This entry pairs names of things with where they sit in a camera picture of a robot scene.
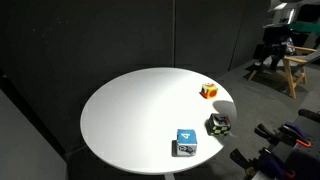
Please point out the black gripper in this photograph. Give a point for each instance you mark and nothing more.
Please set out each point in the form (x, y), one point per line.
(277, 41)

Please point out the light blue plush cube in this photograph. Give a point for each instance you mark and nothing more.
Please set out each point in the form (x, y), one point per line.
(186, 141)

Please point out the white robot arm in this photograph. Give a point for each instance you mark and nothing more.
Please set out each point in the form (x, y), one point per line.
(281, 6)

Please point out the orange plush cube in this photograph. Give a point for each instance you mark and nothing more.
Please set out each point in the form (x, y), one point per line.
(209, 91)

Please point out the black checkered plush cube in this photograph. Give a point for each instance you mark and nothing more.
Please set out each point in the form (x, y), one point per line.
(218, 126)

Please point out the wooden chair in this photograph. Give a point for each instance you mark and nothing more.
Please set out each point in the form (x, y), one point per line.
(290, 71)

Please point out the black spring clamp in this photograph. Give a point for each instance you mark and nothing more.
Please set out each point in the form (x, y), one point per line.
(265, 131)

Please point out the white table base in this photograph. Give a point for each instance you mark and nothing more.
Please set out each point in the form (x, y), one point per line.
(169, 177)

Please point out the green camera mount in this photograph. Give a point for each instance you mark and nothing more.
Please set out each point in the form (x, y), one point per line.
(303, 27)

